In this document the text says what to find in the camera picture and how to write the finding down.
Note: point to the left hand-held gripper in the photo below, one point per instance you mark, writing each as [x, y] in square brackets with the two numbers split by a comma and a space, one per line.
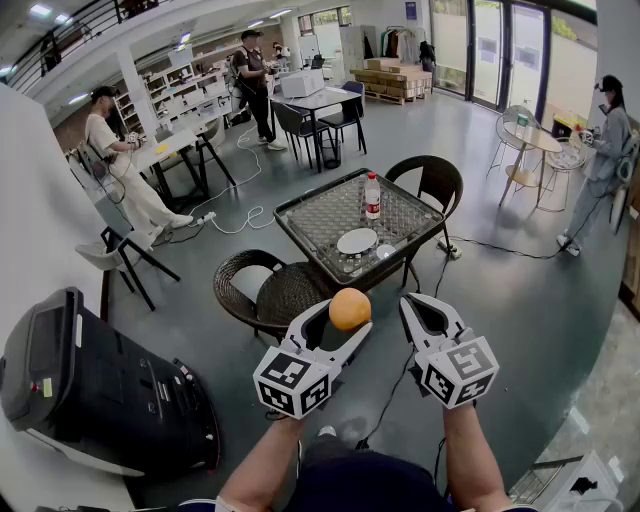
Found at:
[290, 380]

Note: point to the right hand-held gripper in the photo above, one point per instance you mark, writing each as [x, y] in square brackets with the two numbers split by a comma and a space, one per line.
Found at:
[460, 370]

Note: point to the orange fruit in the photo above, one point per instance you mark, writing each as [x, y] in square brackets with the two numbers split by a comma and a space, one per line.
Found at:
[350, 310]

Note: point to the white round plate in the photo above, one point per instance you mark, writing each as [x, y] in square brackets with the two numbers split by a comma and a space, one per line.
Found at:
[356, 241]

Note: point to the person's left forearm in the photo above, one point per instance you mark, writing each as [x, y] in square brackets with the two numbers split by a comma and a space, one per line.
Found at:
[260, 465]

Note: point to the person's right forearm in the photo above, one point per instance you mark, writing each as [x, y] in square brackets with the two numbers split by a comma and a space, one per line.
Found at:
[470, 460]

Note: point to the dark wicker armchair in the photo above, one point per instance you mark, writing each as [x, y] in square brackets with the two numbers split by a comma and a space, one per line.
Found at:
[285, 295]
[440, 180]

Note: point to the white power strip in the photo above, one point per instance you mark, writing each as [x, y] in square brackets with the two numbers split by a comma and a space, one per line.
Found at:
[451, 250]
[206, 218]

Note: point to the person's left white shoe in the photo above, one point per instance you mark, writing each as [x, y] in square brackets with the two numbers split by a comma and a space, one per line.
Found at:
[327, 431]

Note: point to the person's dark trousers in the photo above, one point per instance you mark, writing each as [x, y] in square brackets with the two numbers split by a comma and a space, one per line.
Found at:
[325, 446]

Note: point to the glass-top dark wicker table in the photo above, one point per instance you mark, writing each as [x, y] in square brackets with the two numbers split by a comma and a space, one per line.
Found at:
[325, 220]

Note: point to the clear red-capped water bottle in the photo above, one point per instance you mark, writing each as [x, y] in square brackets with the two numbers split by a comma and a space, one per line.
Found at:
[372, 200]

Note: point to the person's navy shirt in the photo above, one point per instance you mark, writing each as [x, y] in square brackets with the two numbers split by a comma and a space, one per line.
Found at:
[360, 485]

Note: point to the round wooden side table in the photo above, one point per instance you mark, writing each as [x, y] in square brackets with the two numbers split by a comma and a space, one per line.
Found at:
[537, 140]

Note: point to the dark blue dining chair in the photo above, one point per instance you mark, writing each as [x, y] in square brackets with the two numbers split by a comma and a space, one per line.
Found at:
[345, 117]
[295, 122]

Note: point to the black wheeled machine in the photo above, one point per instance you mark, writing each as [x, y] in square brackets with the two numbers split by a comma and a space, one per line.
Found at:
[100, 380]

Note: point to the grey-top black-legged table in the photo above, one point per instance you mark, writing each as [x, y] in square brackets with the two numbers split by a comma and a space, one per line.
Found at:
[325, 97]

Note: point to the white chair with black legs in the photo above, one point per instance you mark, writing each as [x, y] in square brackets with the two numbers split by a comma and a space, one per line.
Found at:
[97, 255]

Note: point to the stack of cardboard boxes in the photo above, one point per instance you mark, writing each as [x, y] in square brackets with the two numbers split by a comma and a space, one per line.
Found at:
[395, 77]

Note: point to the white desk with black legs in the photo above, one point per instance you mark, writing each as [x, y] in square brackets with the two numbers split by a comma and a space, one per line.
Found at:
[170, 145]

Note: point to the clothes rack with garments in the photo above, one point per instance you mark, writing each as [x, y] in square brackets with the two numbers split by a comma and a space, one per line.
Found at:
[400, 45]

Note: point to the white shelving unit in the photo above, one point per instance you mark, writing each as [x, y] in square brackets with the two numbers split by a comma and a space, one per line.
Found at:
[175, 92]

